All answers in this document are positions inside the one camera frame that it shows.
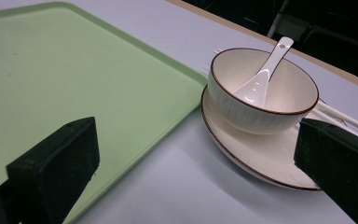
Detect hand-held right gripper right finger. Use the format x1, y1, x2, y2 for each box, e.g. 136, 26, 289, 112
293, 118, 358, 224

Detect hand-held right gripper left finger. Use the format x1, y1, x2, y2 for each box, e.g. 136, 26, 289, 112
6, 117, 101, 224

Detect cream bowl with brown rim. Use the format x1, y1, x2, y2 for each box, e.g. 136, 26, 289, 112
207, 47, 320, 135

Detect white ceramic spoon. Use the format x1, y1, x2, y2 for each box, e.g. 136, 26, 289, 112
232, 35, 295, 109

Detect white chopstick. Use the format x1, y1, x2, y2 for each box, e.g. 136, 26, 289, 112
315, 101, 358, 138
310, 108, 358, 145

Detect cream plate with brown rim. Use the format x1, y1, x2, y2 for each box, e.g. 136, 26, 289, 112
200, 85, 323, 191

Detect green plastic tray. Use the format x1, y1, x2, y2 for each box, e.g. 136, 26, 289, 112
0, 1, 209, 224

